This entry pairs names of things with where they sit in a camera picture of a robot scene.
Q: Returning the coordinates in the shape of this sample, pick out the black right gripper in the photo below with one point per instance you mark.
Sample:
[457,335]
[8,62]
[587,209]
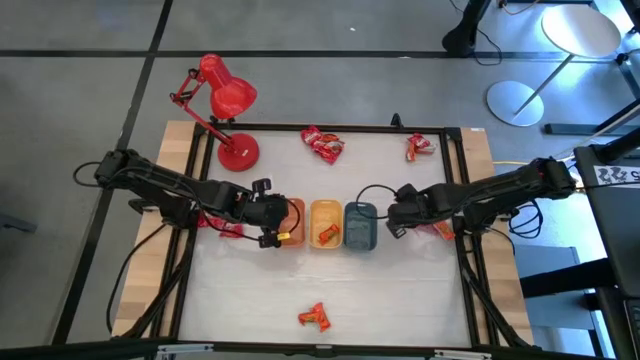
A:
[412,207]

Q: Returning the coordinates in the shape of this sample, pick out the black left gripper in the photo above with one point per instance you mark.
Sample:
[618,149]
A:
[267,212]

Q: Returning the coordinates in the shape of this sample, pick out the orange candy bar packet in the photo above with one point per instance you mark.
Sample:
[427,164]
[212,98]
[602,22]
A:
[307,317]
[410,152]
[324,325]
[445,231]
[327,235]

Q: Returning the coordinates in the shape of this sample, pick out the orange plastic bin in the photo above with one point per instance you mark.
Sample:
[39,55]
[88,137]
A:
[302,240]

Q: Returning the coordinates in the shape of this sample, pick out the teal plastic bin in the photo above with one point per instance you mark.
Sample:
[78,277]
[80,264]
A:
[360,230]

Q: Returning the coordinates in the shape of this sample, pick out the yellow plastic bin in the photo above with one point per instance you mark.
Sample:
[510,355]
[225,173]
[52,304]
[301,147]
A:
[325,212]

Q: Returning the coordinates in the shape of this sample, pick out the dark red candy packet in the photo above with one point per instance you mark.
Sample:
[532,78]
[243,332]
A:
[424,142]

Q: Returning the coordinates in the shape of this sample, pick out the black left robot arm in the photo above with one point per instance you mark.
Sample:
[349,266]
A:
[165,187]

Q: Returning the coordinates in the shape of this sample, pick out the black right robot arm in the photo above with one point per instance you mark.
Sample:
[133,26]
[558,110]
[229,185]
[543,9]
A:
[500,187]

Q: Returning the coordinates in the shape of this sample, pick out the red desk lamp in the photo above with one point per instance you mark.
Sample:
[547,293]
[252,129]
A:
[239,152]

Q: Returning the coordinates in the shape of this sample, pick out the black stand leg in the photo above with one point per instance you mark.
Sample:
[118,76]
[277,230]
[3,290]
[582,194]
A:
[462,40]

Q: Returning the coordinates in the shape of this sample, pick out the black desk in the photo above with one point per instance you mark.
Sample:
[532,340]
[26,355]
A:
[615,225]

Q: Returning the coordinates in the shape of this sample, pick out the white printed marker sheet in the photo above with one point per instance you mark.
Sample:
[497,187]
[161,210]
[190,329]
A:
[617,175]

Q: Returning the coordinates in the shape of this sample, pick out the white round side table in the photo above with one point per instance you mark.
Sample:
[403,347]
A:
[582,30]

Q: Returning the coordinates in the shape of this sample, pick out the grey floor object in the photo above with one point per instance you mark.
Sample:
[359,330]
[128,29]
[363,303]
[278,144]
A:
[17,223]

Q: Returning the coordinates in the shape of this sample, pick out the black keyboard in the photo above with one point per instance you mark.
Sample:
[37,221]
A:
[634,325]

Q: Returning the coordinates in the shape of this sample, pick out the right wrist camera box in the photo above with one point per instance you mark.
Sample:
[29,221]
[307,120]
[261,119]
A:
[396,230]

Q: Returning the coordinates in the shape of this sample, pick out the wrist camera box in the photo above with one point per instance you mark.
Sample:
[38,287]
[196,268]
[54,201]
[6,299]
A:
[396,230]
[269,241]

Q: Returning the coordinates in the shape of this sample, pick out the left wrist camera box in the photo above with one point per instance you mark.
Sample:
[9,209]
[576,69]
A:
[269,241]

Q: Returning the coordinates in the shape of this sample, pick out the black aluminium table frame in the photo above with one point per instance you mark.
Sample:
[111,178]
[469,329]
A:
[325,127]

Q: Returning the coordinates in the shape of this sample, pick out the silver metal bracket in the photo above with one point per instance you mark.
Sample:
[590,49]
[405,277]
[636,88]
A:
[185,350]
[462,355]

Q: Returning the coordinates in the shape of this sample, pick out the black overhead frame bar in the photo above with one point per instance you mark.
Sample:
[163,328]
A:
[75,350]

